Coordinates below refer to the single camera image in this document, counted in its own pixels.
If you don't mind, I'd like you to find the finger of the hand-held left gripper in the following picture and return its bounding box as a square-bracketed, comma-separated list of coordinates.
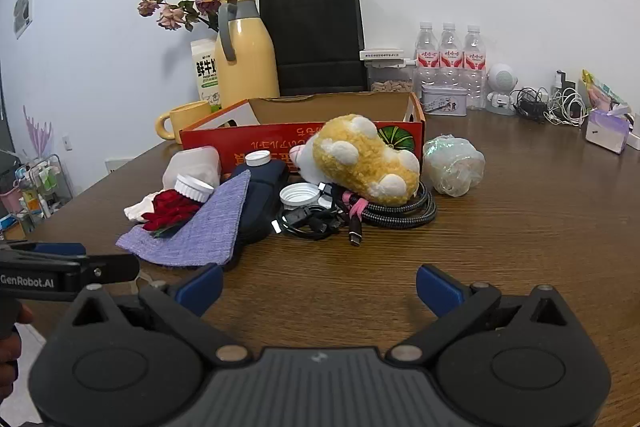
[0, 241, 88, 264]
[88, 253, 140, 284]

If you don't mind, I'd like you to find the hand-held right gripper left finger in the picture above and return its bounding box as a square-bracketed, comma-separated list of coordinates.
[70, 263, 252, 365]

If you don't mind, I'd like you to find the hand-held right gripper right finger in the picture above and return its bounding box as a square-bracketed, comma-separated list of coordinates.
[385, 263, 568, 365]

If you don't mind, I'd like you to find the purple knit pouch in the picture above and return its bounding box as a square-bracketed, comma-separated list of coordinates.
[115, 169, 252, 269]

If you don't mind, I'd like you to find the white paper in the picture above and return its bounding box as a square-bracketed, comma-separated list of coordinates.
[124, 192, 166, 224]

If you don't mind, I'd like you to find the red artificial rose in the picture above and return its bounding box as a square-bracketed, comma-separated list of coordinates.
[142, 189, 203, 238]

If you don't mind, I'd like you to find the thick braided black cable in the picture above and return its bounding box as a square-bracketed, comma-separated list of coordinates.
[345, 179, 437, 229]

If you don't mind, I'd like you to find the large white ribbed lid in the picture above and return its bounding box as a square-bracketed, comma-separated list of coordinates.
[174, 174, 216, 204]

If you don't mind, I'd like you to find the navy zip case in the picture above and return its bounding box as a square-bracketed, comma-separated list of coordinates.
[220, 159, 290, 258]

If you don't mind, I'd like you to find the thin black cable bundle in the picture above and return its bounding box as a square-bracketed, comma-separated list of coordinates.
[270, 202, 351, 240]

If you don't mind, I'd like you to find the clear plastic bottle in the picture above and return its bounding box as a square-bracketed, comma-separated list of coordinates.
[162, 147, 222, 188]

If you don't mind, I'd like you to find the iridescent cellophane ball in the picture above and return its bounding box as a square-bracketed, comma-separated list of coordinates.
[422, 134, 486, 198]

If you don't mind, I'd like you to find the yellow white plush toy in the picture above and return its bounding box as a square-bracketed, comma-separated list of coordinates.
[290, 113, 421, 208]

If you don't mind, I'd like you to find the red cardboard box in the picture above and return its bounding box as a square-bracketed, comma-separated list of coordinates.
[179, 92, 427, 178]

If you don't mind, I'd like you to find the person's left hand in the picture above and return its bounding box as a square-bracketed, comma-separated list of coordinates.
[0, 304, 35, 414]

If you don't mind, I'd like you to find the yellow ceramic mug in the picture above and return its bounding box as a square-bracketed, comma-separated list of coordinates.
[154, 101, 215, 145]

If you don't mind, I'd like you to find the pale printed tin box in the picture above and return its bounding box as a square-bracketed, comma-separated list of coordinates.
[421, 84, 468, 116]

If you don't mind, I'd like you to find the white green milk carton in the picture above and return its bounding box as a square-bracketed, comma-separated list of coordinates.
[190, 38, 223, 112]

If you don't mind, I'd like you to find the clear seed container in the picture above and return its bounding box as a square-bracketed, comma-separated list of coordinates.
[364, 59, 417, 94]

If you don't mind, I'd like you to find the white robot figure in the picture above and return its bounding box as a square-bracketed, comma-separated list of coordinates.
[485, 63, 520, 116]

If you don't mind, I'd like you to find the purple tissue box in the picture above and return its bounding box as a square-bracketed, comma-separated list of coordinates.
[585, 102, 633, 155]

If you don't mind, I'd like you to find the clear water bottle red label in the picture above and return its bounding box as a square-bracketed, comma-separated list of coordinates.
[438, 23, 465, 88]
[414, 22, 441, 95]
[462, 25, 488, 110]

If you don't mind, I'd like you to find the yellow thermos jug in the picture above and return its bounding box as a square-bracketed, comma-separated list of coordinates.
[214, 0, 281, 110]

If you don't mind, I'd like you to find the flat white carton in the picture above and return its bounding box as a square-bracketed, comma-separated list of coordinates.
[359, 49, 406, 62]

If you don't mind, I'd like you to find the black upright adapter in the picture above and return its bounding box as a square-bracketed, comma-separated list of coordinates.
[552, 69, 577, 95]

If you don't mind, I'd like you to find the colourful snack packet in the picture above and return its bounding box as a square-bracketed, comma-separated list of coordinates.
[580, 68, 633, 118]

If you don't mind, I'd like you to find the black paper bag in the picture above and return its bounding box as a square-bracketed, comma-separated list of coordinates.
[258, 0, 368, 98]

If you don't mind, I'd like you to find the wire storage rack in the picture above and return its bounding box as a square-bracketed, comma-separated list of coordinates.
[0, 152, 76, 240]

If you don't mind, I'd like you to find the white wall panel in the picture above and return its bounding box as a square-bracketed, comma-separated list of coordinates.
[104, 157, 133, 178]

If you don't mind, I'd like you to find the purple plant wall decal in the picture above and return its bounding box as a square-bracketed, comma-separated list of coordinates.
[22, 104, 53, 158]

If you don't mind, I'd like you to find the black charger with cable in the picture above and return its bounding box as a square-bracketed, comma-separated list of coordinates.
[510, 87, 551, 124]

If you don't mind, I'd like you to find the white cable tangle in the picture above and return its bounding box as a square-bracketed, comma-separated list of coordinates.
[547, 87, 588, 128]

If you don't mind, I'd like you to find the wall picture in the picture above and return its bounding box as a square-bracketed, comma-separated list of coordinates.
[12, 0, 35, 40]

